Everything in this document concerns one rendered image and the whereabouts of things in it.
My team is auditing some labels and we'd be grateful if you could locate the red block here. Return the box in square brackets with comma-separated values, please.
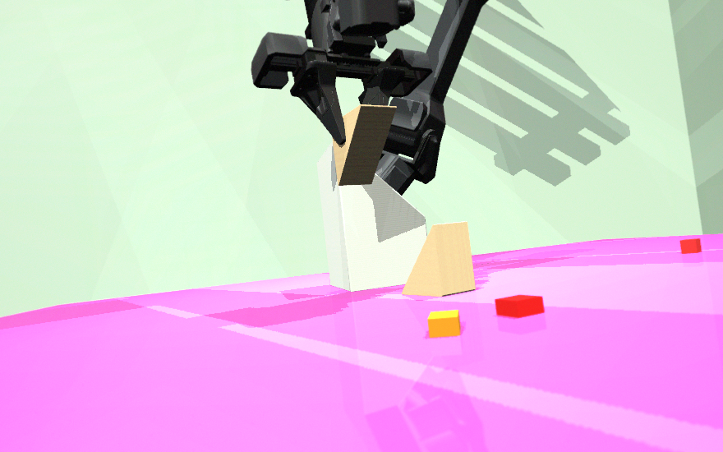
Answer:
[495, 295, 545, 318]
[680, 238, 702, 254]

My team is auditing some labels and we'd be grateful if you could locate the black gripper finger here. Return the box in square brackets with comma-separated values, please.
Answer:
[358, 68, 405, 106]
[290, 61, 346, 145]

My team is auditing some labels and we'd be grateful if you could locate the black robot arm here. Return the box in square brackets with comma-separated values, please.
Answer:
[327, 0, 490, 196]

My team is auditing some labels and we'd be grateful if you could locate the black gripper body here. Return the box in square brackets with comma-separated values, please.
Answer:
[251, 0, 433, 98]

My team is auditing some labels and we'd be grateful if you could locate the orange block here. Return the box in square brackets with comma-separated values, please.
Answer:
[427, 310, 461, 338]

